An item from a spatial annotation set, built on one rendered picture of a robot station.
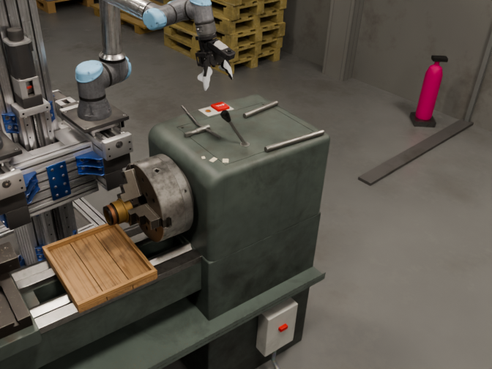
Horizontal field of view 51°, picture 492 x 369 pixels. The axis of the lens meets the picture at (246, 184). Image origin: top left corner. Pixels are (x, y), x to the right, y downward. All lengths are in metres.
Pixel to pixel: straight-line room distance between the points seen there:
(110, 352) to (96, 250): 0.41
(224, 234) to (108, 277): 0.45
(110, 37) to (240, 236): 1.03
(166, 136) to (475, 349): 2.03
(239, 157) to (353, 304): 1.51
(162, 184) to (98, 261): 0.41
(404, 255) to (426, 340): 0.69
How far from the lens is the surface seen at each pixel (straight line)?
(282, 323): 2.49
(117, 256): 2.05
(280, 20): 6.29
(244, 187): 1.90
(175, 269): 2.01
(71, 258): 2.08
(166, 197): 1.84
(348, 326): 3.03
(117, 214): 1.91
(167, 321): 2.26
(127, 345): 2.20
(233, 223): 1.97
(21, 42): 2.28
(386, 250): 3.58
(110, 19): 2.36
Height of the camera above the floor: 2.23
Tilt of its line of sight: 34 degrees down
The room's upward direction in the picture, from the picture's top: 3 degrees clockwise
